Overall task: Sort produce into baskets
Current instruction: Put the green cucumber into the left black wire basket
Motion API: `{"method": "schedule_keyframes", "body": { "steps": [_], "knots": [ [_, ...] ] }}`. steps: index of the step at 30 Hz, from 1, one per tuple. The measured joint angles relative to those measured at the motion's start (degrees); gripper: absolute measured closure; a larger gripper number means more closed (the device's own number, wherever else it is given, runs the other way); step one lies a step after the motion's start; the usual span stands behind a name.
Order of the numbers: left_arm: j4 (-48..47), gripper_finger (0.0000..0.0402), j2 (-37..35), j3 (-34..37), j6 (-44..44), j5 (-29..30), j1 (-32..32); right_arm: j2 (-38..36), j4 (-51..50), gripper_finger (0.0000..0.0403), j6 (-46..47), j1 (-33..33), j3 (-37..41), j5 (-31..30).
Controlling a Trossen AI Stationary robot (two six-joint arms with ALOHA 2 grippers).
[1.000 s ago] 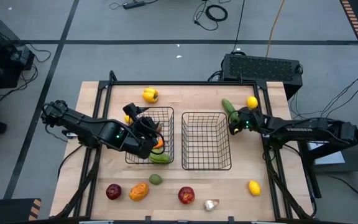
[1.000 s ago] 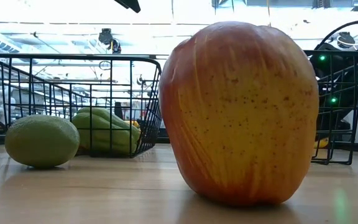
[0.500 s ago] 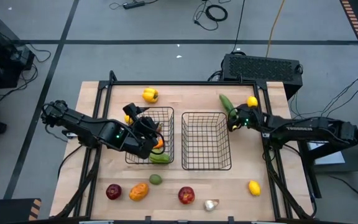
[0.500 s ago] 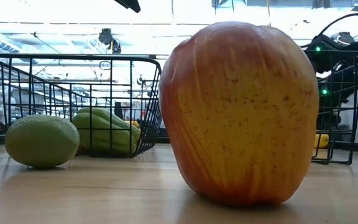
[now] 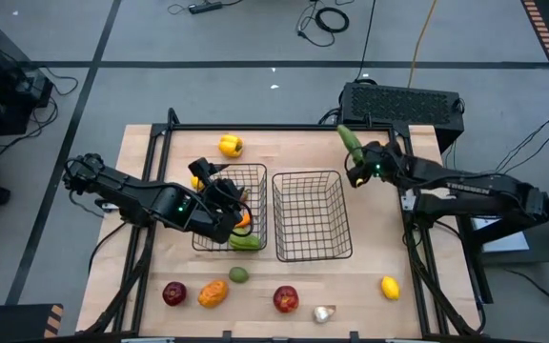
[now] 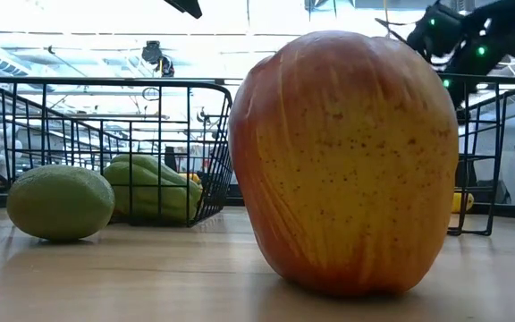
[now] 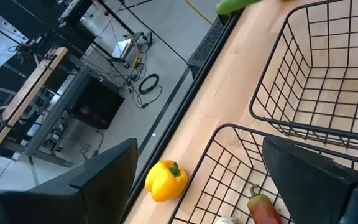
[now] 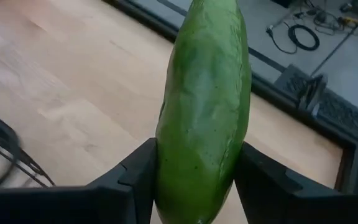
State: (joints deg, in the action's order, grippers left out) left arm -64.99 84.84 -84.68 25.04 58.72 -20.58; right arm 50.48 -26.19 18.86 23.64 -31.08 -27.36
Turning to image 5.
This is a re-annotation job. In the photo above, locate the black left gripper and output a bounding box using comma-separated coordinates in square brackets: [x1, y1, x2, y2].
[188, 157, 252, 244]

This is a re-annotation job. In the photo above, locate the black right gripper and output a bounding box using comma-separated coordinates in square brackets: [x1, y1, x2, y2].
[345, 141, 405, 190]

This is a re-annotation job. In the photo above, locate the green cucumber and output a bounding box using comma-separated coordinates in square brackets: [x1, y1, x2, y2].
[335, 123, 366, 166]

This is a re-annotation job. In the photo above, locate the green bell pepper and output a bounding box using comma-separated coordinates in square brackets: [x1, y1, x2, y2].
[229, 228, 262, 252]

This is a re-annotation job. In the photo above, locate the black wire basket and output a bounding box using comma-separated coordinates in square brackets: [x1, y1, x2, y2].
[271, 170, 354, 263]
[191, 162, 269, 252]

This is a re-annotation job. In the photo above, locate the yellow bell pepper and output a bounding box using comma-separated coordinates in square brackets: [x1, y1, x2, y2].
[217, 133, 245, 159]

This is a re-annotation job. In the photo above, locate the green avocado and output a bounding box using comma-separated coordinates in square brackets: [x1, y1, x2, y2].
[228, 266, 251, 285]

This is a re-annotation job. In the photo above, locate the orange bell pepper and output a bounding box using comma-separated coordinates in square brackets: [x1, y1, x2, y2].
[197, 279, 230, 309]

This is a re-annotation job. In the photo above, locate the dark red apple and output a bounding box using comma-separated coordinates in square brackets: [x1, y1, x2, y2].
[162, 281, 188, 307]

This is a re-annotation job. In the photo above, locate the bright red apple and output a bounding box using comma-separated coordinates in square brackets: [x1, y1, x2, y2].
[273, 285, 300, 314]

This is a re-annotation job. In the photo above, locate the white garlic bulb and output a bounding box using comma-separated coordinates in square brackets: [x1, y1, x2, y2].
[312, 305, 336, 325]

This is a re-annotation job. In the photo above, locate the black computer case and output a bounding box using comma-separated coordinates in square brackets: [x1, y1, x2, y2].
[339, 81, 465, 153]

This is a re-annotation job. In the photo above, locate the white labelled box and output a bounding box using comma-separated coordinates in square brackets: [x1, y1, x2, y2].
[469, 216, 531, 253]

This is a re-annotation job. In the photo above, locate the black power strip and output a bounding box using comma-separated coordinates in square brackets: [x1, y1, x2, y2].
[187, 0, 224, 15]

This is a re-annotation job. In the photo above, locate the black box with hazard stripes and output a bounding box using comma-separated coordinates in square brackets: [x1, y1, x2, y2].
[0, 303, 65, 343]

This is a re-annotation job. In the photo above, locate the black metal table frame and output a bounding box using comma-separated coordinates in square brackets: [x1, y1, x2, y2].
[83, 108, 483, 340]

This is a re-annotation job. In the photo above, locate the long black cable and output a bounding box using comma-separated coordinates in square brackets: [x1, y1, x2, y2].
[354, 0, 377, 82]

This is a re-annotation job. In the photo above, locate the yellow cable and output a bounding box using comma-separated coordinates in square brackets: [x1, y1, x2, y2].
[406, 0, 440, 90]

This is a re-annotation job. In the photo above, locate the coiled black cable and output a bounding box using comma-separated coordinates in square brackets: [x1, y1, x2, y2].
[295, 0, 351, 49]

